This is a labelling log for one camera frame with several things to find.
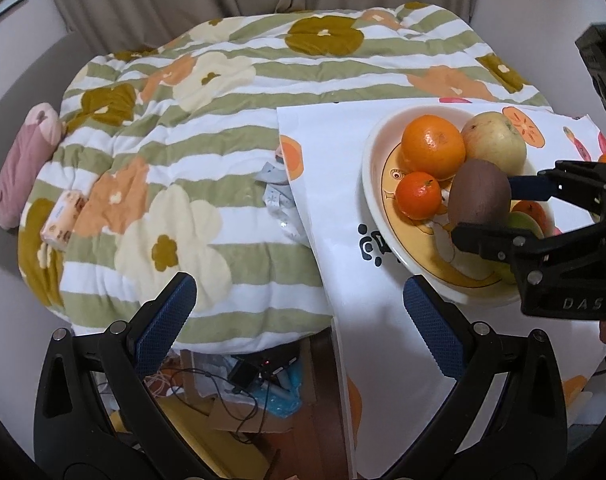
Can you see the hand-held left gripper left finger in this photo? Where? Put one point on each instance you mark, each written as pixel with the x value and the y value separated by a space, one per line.
pixel 163 320

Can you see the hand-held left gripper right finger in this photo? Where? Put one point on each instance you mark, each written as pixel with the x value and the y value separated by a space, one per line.
pixel 433 330

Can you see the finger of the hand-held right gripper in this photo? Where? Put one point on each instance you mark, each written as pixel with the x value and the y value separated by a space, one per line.
pixel 483 240
pixel 525 187

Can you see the small mandarin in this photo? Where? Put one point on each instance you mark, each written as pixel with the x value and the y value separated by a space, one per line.
pixel 418 195
pixel 528 206

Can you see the green apple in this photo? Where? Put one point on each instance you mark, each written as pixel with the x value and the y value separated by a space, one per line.
pixel 525 225

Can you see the brown kiwi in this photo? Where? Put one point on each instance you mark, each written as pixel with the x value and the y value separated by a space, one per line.
pixel 478 195

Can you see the yellow apple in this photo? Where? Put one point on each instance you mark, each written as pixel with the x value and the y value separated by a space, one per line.
pixel 498 142

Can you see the large orange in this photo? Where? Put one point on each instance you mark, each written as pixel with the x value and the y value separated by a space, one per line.
pixel 433 147

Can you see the cream duck print bowl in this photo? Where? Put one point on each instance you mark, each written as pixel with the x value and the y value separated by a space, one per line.
pixel 383 195

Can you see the white fruit print cloth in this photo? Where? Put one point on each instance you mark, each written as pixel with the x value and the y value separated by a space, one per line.
pixel 373 350

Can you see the black power adapter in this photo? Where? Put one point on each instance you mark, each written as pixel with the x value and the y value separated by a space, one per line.
pixel 243 374

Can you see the cardboard box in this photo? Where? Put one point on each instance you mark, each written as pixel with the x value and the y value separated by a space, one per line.
pixel 223 415

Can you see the tissue pack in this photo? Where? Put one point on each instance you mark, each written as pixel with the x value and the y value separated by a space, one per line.
pixel 63 220

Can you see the blue plastic bag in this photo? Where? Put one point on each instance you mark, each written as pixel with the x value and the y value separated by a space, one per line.
pixel 283 395

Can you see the light grey patterned cloth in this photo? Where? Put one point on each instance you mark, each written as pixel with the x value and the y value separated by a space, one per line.
pixel 283 200

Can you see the floral striped blanket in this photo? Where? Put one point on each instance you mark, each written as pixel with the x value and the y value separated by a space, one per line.
pixel 208 125

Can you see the pink plush pillow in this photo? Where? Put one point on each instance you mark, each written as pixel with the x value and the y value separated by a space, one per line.
pixel 23 170

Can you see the grey bed frame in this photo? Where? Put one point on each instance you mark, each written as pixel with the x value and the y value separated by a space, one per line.
pixel 28 75

